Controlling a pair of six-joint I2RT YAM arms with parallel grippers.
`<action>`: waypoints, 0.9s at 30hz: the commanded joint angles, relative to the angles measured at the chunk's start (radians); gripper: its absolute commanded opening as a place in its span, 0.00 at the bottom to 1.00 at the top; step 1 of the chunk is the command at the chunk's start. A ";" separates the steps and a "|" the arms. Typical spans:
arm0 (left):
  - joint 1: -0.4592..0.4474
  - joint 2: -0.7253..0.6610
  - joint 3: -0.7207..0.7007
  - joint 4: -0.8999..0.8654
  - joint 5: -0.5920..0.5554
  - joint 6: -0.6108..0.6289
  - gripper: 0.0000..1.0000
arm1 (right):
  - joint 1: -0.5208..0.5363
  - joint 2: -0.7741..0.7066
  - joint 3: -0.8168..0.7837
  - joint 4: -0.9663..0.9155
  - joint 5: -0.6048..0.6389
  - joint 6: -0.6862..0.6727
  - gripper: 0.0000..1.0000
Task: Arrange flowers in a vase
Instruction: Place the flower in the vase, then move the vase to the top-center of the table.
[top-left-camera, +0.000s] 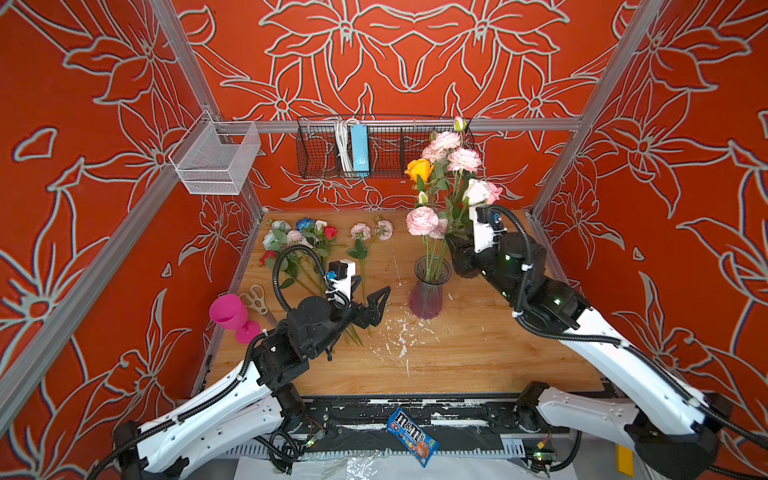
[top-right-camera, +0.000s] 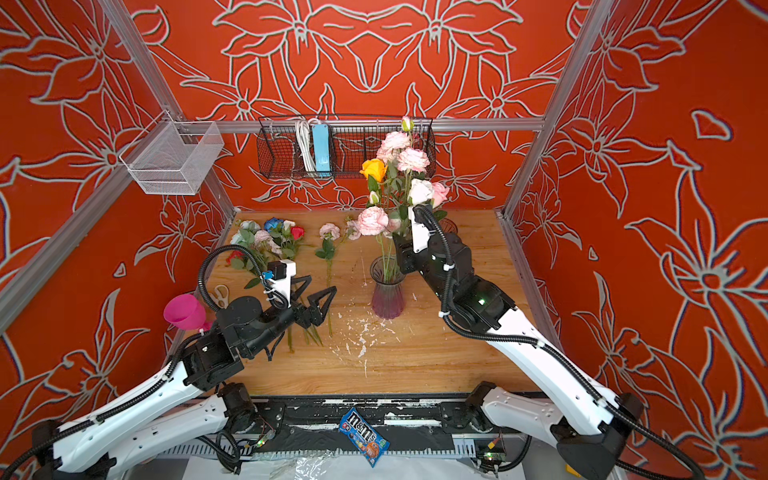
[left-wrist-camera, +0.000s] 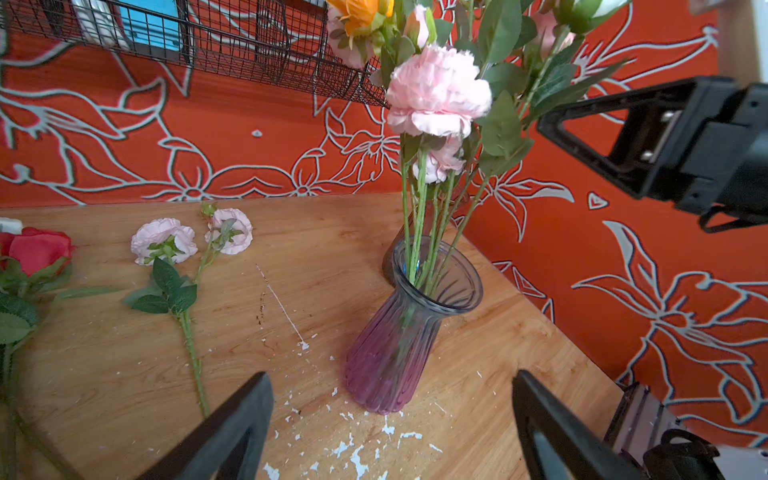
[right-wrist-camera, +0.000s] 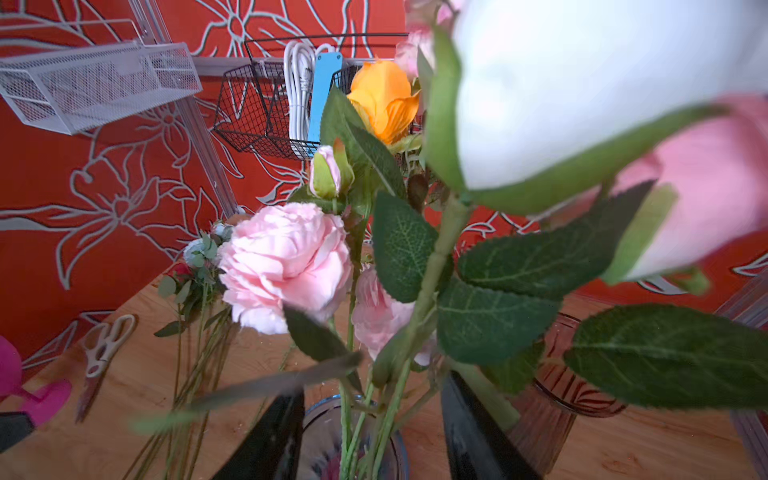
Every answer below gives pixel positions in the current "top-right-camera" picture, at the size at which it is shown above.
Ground dark red flower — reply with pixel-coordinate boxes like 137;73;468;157
226;250;244;268

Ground white mesh basket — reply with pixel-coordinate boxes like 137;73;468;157
119;112;224;196

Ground pink plastic goblet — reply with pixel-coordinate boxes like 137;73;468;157
163;294;212;331

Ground black wire basket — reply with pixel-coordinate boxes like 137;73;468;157
256;115;401;179

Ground blue candy bag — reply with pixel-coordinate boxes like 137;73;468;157
338;408;390;467

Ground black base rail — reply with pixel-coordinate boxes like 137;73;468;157
232;392;532;461

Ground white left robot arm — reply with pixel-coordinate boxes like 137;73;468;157
2;245;337;479

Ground pink rose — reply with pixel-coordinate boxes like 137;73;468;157
432;182;450;209

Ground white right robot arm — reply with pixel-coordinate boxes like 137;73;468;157
395;204;704;479

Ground white cream rose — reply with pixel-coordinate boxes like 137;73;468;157
408;178;435;207

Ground light blue box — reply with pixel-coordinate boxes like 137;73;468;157
312;123;331;177

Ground white cable bundle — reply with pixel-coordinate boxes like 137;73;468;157
295;118;317;175

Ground beige handled scissors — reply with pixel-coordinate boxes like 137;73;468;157
209;284;230;309

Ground purple glass vase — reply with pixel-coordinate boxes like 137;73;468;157
370;256;405;320

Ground blue and white flowers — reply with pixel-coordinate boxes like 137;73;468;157
226;218;304;290

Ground orange yellow rose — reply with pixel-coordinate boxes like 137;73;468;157
360;159;387;198

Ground large red rose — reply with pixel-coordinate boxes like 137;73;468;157
290;226;305;240

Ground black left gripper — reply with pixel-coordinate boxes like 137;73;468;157
245;273;337;360

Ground brown glass vase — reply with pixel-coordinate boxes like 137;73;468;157
439;218;458;234

